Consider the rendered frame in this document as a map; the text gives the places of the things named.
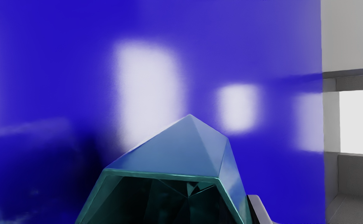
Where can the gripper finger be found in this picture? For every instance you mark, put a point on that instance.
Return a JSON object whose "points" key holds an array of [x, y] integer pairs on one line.
{"points": [[258, 210]]}

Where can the teal faceted mug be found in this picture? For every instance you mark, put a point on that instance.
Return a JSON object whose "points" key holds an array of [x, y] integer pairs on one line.
{"points": [[181, 149]]}

